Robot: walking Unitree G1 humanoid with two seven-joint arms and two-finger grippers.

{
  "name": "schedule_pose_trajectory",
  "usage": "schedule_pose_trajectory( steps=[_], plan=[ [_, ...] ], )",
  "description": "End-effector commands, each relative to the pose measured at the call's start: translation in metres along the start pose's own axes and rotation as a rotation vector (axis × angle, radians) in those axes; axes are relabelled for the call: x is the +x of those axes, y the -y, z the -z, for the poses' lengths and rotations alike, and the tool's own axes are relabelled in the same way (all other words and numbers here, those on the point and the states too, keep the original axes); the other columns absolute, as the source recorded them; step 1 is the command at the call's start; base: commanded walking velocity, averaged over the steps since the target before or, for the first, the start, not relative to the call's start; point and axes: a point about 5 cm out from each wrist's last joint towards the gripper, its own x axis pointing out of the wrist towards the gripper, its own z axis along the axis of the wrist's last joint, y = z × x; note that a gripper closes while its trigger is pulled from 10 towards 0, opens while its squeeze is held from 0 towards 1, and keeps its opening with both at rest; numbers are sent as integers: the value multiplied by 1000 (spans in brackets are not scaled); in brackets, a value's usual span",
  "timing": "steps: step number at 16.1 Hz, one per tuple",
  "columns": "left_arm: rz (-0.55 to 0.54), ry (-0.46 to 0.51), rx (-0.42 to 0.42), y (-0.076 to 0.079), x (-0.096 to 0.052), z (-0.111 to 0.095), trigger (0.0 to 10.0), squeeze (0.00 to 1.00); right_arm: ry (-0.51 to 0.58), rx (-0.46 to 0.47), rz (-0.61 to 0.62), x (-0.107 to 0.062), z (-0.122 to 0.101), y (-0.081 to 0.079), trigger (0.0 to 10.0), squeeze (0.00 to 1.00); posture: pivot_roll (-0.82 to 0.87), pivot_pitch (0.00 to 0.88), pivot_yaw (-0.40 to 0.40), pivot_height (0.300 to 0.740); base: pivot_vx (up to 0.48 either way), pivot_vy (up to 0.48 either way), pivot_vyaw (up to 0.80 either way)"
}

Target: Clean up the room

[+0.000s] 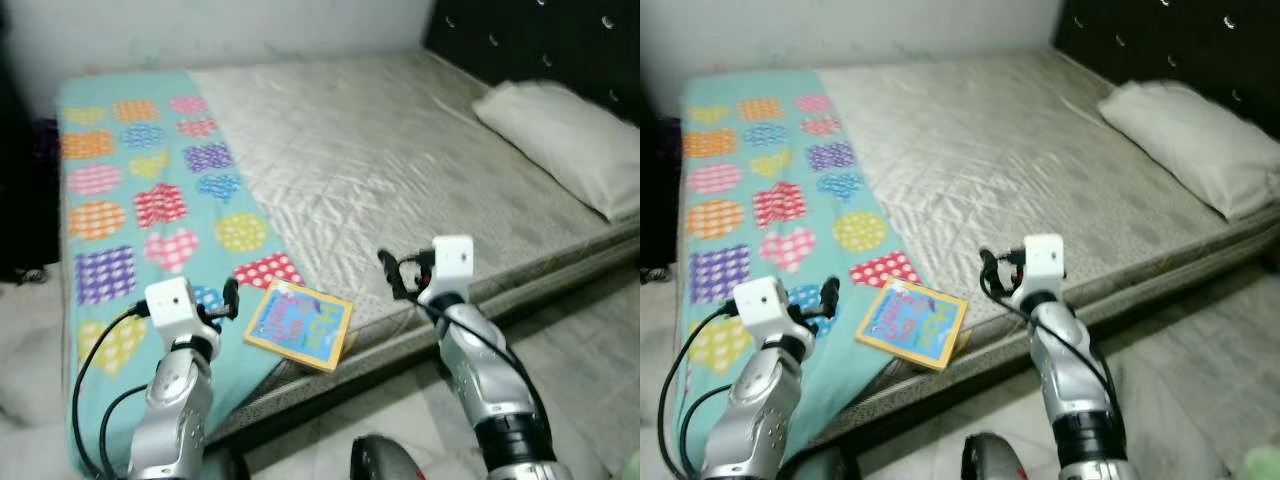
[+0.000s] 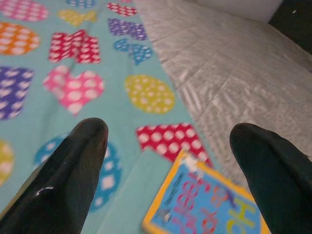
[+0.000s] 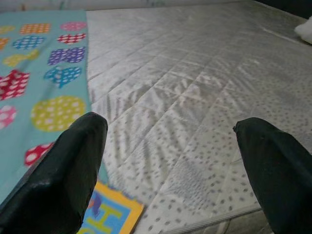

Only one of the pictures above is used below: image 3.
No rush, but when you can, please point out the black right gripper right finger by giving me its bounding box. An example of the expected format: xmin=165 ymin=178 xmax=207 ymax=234
xmin=233 ymin=117 xmax=312 ymax=234

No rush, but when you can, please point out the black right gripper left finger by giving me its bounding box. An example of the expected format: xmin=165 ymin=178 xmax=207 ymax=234
xmin=0 ymin=112 xmax=109 ymax=234

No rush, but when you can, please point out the white printed pillow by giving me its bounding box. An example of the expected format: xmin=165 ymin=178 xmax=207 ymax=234
xmin=293 ymin=18 xmax=312 ymax=46

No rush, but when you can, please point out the blue yellow-bordered children's book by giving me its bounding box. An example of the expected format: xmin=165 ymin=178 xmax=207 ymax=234
xmin=78 ymin=180 xmax=145 ymax=234

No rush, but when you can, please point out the teal mat with coloured shapes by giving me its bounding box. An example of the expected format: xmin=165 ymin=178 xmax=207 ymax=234
xmin=0 ymin=10 xmax=109 ymax=203

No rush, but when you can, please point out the white quilted mattress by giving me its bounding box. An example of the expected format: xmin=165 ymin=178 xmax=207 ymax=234
xmin=85 ymin=0 xmax=312 ymax=234

